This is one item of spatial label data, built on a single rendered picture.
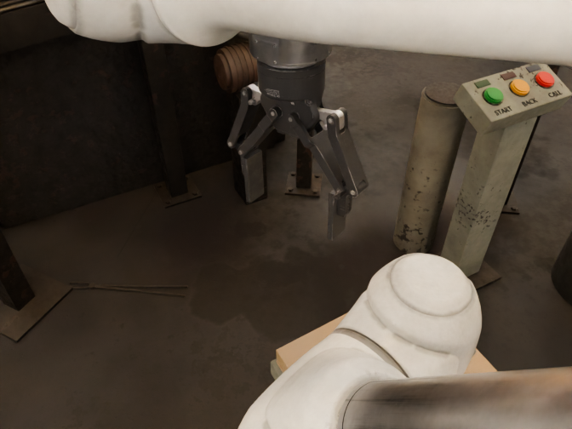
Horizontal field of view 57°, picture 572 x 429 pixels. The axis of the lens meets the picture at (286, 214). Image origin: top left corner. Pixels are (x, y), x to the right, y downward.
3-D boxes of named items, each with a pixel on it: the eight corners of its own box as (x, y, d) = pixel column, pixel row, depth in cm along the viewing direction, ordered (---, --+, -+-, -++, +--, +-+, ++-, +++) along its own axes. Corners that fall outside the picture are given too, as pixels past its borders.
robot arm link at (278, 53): (298, 20, 48) (299, 81, 52) (351, -3, 54) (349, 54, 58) (226, 4, 53) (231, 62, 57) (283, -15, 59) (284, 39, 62)
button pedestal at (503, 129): (407, 267, 155) (452, 77, 113) (469, 240, 163) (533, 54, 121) (443, 306, 145) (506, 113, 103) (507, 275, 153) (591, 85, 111)
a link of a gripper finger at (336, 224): (342, 181, 63) (347, 183, 63) (340, 226, 67) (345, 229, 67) (328, 192, 61) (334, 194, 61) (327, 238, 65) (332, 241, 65)
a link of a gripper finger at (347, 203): (345, 174, 61) (367, 182, 60) (343, 208, 64) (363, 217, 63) (337, 179, 60) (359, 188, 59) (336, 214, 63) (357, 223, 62)
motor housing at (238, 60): (225, 188, 182) (208, 41, 145) (281, 170, 189) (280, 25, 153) (239, 211, 173) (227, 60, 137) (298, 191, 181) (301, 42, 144)
